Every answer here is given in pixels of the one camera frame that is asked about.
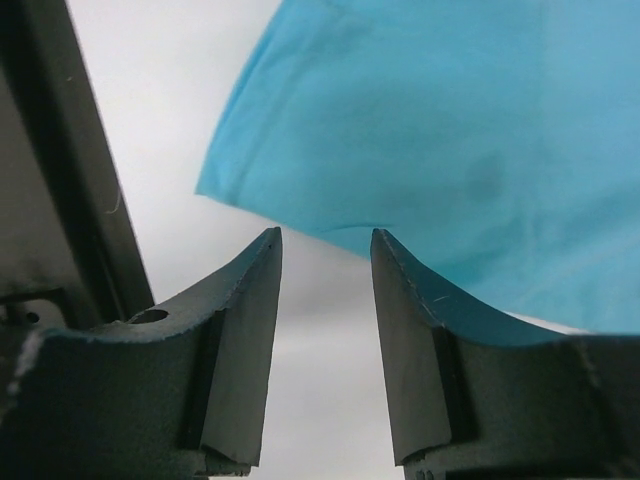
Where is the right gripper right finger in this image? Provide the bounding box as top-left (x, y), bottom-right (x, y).
top-left (370, 229), bottom-right (639, 479)

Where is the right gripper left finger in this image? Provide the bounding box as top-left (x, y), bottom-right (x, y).
top-left (1, 228), bottom-right (283, 479)

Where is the teal polo shirt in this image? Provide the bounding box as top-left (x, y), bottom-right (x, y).
top-left (196, 1), bottom-right (639, 333)

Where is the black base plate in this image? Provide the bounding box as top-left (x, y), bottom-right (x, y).
top-left (1, 1), bottom-right (154, 330)

